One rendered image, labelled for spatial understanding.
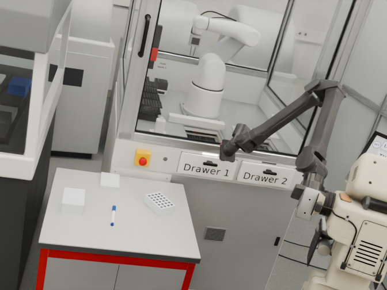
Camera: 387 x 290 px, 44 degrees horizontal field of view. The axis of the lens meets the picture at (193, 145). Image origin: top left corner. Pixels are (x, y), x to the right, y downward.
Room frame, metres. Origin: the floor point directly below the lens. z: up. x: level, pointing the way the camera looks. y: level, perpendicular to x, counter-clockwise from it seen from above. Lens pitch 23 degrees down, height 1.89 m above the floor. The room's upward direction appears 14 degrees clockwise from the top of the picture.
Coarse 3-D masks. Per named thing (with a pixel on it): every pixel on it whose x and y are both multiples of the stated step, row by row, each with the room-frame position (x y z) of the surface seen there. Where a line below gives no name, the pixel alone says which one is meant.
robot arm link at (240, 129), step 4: (240, 124) 2.03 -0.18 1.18; (244, 124) 2.02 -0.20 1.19; (236, 128) 2.01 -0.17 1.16; (240, 128) 2.01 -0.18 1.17; (244, 128) 2.00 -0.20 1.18; (248, 128) 2.01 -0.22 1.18; (236, 132) 1.99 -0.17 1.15; (240, 132) 1.99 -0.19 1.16; (244, 132) 1.98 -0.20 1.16; (236, 136) 1.95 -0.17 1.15; (240, 136) 1.92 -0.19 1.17; (244, 136) 1.91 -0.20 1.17; (236, 140) 1.91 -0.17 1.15; (240, 140) 1.90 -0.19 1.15; (236, 144) 1.93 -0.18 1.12
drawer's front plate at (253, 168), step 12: (240, 168) 2.21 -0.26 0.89; (252, 168) 2.22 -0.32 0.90; (264, 168) 2.23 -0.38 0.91; (276, 168) 2.25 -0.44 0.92; (288, 168) 2.27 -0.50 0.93; (240, 180) 2.21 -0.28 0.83; (252, 180) 2.22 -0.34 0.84; (264, 180) 2.24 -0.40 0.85; (276, 180) 2.25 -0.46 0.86; (288, 180) 2.27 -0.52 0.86
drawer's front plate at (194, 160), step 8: (184, 152) 2.14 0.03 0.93; (184, 160) 2.13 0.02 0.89; (192, 160) 2.14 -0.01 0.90; (200, 160) 2.15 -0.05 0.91; (208, 160) 2.16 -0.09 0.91; (216, 160) 2.17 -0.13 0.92; (208, 168) 2.16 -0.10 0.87; (216, 168) 2.17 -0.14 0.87; (224, 168) 2.18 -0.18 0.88; (232, 168) 2.19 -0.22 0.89; (208, 176) 2.16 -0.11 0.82; (216, 176) 2.17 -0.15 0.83; (224, 176) 2.18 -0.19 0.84; (232, 176) 2.19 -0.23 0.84
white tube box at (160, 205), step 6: (156, 192) 1.92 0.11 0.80; (150, 198) 1.87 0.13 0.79; (156, 198) 1.87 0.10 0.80; (162, 198) 1.88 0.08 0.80; (150, 204) 1.84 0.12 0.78; (156, 204) 1.82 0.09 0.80; (162, 204) 1.84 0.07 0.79; (168, 204) 1.84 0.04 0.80; (156, 210) 1.81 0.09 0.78; (162, 210) 1.80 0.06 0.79; (168, 210) 1.82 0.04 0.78
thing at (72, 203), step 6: (66, 192) 1.71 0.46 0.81; (72, 192) 1.72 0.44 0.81; (78, 192) 1.73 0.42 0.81; (84, 192) 1.74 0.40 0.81; (66, 198) 1.67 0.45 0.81; (72, 198) 1.68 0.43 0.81; (78, 198) 1.69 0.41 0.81; (84, 198) 1.70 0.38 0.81; (66, 204) 1.63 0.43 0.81; (72, 204) 1.63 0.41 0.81; (78, 204) 1.64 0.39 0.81; (66, 210) 1.63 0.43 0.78; (72, 210) 1.64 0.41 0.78; (78, 210) 1.64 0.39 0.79
